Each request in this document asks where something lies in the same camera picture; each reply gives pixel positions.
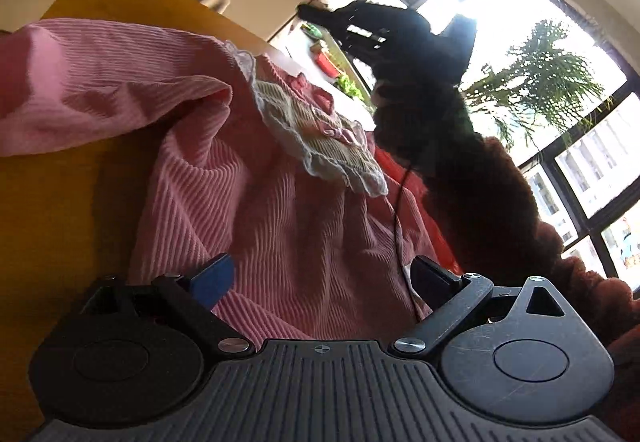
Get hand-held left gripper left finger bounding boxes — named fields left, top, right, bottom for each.
left=80, top=253, right=256, bottom=355

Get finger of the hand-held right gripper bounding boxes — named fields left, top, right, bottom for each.
left=297, top=3, right=353, bottom=32

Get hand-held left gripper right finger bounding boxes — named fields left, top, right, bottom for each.
left=392, top=256, right=568, bottom=355

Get pink ribbed garment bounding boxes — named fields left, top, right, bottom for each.
left=0, top=18, right=453, bottom=340

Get person's right forearm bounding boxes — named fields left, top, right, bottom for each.
left=372, top=84, right=640, bottom=358

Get red basin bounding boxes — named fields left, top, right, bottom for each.
left=311, top=48, right=343, bottom=79

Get red cloth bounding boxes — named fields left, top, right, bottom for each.
left=372, top=144, right=463, bottom=275

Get green leafy vegetables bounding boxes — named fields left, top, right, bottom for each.
left=336, top=73, right=367, bottom=102

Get palm plant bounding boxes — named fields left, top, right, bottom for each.
left=462, top=18, right=610, bottom=149

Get black cable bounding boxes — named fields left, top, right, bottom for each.
left=391, top=161, right=422, bottom=325

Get black window frame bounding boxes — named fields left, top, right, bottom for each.
left=345, top=0, right=640, bottom=295

